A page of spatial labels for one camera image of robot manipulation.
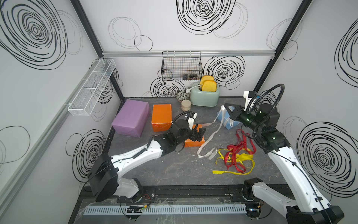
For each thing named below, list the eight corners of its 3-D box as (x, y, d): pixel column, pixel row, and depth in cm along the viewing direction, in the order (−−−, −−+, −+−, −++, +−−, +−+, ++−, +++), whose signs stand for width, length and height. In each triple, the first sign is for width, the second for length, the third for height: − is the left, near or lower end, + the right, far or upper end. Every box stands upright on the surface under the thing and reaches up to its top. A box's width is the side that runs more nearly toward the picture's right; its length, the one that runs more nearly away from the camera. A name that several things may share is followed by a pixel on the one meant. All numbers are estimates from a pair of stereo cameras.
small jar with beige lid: (181, 111, 114) (181, 105, 109) (181, 105, 118) (181, 99, 113) (191, 111, 114) (191, 105, 109) (190, 105, 118) (191, 99, 113)
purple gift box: (117, 135, 99) (109, 124, 89) (130, 110, 114) (125, 99, 104) (142, 139, 97) (137, 129, 87) (152, 113, 112) (149, 102, 102)
